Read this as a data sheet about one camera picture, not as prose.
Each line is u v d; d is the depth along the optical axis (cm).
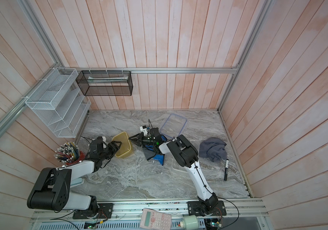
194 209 73
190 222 64
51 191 44
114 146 83
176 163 63
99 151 73
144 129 95
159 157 89
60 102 73
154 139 81
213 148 90
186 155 61
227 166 88
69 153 76
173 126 111
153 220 70
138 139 87
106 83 106
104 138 87
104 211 73
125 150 88
